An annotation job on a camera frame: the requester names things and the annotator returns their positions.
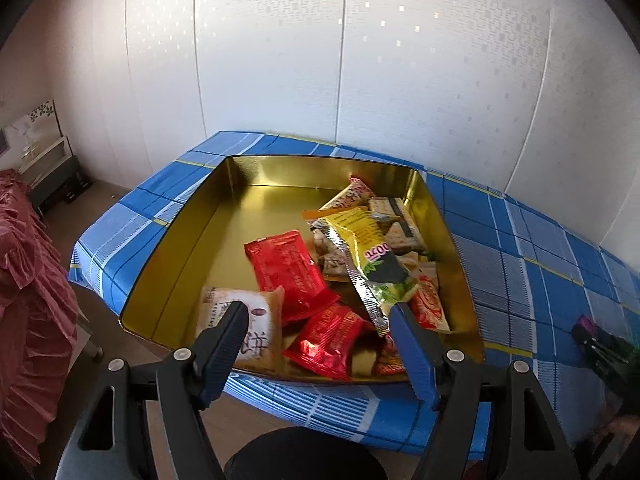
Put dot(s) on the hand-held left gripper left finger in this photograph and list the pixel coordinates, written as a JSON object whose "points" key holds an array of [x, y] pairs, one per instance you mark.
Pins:
{"points": [[225, 340]]}

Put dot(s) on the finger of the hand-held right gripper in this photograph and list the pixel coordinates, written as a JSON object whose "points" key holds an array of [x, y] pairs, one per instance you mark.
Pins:
{"points": [[600, 355]]}

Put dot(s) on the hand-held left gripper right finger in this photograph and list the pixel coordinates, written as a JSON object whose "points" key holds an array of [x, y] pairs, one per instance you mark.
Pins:
{"points": [[415, 355]]}

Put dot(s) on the brown cake packet red label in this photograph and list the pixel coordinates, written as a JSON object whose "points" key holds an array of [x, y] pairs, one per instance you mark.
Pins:
{"points": [[390, 355]]}

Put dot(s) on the purple snack packet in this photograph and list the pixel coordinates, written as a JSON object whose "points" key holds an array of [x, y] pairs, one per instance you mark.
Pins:
{"points": [[582, 322]]}

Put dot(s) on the beige cake packet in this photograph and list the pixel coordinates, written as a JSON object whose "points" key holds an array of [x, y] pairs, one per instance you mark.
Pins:
{"points": [[265, 320]]}

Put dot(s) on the red patterned snack packet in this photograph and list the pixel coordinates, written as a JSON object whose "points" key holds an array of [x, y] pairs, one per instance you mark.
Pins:
{"points": [[430, 305]]}

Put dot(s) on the plain red snack packet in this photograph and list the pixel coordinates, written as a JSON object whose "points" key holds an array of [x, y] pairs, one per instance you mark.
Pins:
{"points": [[330, 340]]}

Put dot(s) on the long shiny red packet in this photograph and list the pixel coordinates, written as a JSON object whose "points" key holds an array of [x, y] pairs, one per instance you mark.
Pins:
{"points": [[290, 270]]}

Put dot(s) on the yellow and green snack packet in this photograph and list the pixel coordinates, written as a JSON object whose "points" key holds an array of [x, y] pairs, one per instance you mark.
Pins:
{"points": [[360, 240]]}

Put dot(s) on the gold tin box black outside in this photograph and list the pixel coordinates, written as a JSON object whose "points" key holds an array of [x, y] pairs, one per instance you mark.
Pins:
{"points": [[240, 210]]}

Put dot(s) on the tan cracker packet dark band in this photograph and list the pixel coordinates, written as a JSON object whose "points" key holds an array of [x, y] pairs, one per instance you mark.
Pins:
{"points": [[397, 225]]}

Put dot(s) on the clear packet of brown snack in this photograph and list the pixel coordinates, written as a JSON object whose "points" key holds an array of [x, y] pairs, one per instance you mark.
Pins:
{"points": [[330, 255]]}

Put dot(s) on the blue checked tablecloth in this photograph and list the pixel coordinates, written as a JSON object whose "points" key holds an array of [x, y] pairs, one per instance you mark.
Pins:
{"points": [[525, 285]]}

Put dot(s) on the pink ruffled bedspread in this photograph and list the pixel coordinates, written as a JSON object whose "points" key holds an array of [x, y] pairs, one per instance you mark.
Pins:
{"points": [[30, 310]]}

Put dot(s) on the dark low cabinet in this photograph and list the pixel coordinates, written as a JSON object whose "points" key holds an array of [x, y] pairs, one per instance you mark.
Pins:
{"points": [[55, 185]]}

